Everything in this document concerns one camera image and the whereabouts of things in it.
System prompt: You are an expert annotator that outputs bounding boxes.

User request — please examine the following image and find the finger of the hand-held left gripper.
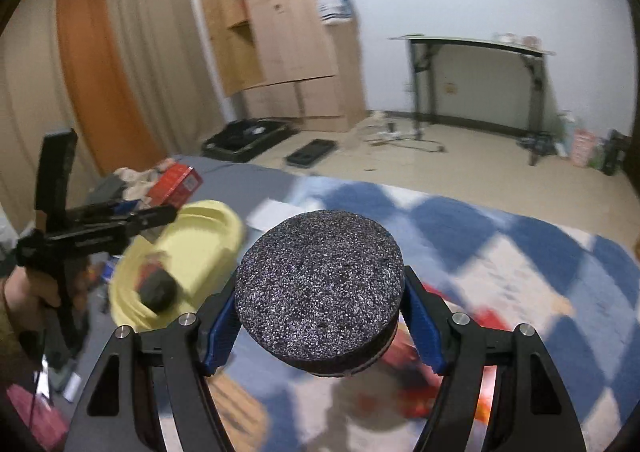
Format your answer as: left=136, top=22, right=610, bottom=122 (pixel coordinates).
left=70, top=204, right=178, bottom=253

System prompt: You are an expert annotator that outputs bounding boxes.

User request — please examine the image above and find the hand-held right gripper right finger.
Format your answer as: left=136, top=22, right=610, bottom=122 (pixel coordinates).
left=402, top=266, right=588, bottom=452

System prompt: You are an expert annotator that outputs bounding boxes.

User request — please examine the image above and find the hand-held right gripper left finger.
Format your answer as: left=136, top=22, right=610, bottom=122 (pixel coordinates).
left=65, top=277, right=241, bottom=452

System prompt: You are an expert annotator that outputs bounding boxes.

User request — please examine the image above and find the red cardboard box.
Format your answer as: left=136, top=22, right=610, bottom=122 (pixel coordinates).
left=146, top=163, right=205, bottom=207

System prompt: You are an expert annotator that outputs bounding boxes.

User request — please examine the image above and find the yellow plastic basin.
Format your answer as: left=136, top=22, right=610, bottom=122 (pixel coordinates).
left=107, top=199, right=246, bottom=333

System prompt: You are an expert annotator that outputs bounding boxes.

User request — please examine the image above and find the person's left forearm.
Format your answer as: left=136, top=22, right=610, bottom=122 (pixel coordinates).
left=0, top=304, right=46, bottom=378

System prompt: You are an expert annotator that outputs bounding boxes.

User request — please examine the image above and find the person's left hand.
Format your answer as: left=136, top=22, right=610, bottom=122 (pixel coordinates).
left=0, top=264, right=63, bottom=319

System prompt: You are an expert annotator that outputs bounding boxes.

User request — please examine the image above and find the beige garment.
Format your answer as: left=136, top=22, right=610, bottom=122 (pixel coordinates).
left=112, top=159, right=176, bottom=205

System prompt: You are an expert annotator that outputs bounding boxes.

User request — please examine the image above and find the beige curtain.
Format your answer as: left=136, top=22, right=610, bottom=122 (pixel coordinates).
left=0, top=0, right=78, bottom=233
left=102, top=0, right=226, bottom=157

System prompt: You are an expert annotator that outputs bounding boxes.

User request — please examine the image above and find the blue white plaid blanket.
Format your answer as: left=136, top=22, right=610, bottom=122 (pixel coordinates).
left=150, top=179, right=640, bottom=452

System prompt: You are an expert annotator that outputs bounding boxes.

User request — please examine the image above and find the white cloth piece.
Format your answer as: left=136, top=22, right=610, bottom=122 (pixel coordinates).
left=247, top=199, right=301, bottom=233

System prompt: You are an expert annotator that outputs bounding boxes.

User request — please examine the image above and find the black open case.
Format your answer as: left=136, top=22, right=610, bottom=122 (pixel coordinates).
left=201, top=118, right=296, bottom=163

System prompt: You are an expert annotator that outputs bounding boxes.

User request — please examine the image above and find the black flat tray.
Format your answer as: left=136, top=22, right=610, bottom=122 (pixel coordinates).
left=285, top=139, right=337, bottom=169

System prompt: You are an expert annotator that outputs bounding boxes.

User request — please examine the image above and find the maroon cloth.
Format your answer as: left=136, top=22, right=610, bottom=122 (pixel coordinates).
left=5, top=382, right=71, bottom=452

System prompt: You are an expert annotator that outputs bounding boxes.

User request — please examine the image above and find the pink bag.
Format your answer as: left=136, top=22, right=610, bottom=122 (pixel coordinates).
left=570, top=128, right=596, bottom=167

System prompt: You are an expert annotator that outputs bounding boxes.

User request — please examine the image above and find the wooden wardrobe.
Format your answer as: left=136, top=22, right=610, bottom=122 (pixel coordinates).
left=196, top=0, right=368, bottom=133

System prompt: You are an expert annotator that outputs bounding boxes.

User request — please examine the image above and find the dark green box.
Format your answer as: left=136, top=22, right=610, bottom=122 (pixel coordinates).
left=602, top=129, right=632, bottom=177

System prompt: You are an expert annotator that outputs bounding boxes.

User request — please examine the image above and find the power strip with cables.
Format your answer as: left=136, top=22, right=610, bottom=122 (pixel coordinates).
left=360, top=119, right=446, bottom=153

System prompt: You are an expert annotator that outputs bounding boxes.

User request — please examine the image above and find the black frame desk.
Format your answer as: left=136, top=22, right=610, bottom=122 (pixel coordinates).
left=389, top=34, right=557, bottom=167

